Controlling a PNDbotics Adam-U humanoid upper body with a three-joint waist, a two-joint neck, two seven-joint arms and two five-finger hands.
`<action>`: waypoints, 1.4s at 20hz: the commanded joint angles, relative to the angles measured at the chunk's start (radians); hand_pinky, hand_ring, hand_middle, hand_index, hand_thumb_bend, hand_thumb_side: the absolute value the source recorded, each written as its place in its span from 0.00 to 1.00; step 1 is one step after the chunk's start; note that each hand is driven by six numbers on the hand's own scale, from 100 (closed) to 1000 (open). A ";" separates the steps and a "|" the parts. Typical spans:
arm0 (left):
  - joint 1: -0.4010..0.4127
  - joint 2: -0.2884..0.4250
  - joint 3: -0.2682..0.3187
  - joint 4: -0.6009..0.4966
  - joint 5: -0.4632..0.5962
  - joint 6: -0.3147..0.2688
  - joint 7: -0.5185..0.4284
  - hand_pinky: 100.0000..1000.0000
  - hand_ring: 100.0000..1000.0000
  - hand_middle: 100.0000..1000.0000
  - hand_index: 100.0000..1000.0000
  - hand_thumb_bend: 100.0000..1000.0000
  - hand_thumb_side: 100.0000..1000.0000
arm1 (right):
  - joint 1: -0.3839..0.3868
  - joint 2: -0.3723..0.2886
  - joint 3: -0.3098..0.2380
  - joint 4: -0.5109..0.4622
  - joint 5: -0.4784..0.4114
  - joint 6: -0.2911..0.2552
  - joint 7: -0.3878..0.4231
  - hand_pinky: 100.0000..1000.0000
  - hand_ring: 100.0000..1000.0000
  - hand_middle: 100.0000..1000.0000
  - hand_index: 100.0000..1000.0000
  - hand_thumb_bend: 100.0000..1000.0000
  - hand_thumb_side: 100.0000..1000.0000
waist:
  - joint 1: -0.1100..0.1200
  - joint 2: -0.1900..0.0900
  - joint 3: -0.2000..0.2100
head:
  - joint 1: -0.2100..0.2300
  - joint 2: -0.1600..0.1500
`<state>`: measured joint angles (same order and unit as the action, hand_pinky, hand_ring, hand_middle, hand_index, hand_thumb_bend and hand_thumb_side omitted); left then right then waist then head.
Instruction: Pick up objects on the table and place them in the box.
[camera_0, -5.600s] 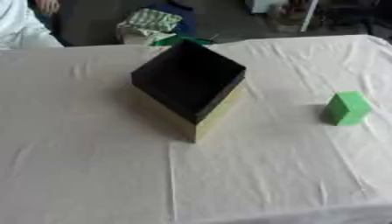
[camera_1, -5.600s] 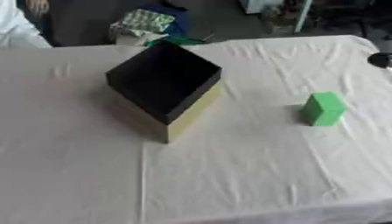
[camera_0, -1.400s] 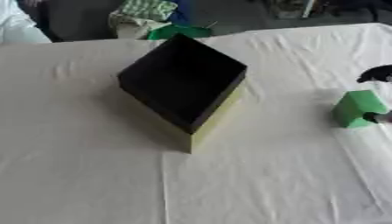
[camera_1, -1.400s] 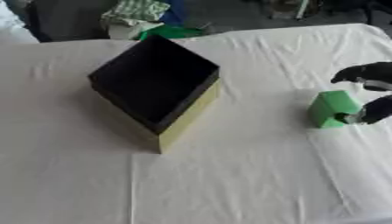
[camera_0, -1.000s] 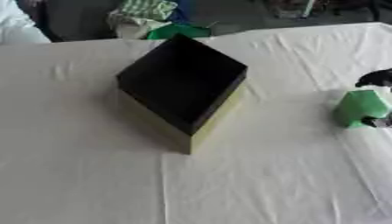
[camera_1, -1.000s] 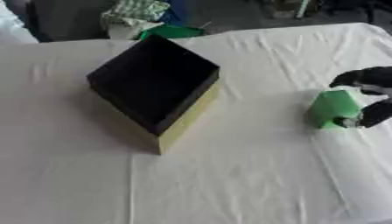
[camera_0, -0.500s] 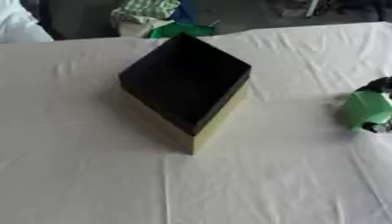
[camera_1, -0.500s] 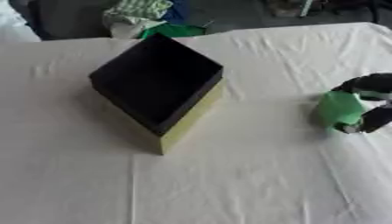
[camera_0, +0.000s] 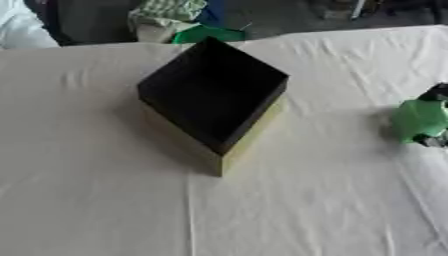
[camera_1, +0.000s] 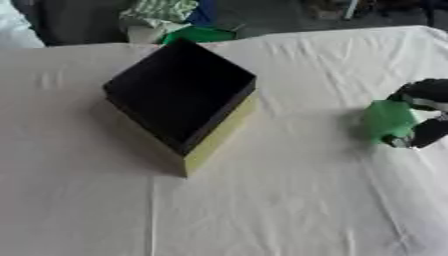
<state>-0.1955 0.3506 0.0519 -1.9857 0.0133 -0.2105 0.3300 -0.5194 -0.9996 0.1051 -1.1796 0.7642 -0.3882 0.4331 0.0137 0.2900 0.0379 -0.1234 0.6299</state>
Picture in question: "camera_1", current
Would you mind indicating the green and white striped cloth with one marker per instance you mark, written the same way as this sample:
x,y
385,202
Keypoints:
x,y
158,12

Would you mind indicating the white pole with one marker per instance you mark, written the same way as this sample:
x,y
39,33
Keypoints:
x,y
351,9

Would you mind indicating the white cloth bundle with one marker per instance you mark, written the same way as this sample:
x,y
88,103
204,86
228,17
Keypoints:
x,y
13,28

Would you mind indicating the tan box with black inside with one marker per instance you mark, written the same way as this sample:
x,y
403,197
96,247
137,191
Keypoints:
x,y
181,96

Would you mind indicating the green block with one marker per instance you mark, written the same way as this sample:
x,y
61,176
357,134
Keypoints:
x,y
388,120

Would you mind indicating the green bag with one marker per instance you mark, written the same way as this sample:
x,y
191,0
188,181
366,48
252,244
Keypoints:
x,y
201,34

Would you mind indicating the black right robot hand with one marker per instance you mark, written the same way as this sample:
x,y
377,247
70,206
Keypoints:
x,y
430,90

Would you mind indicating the blue cloth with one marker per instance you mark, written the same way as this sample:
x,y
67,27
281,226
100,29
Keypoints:
x,y
203,13

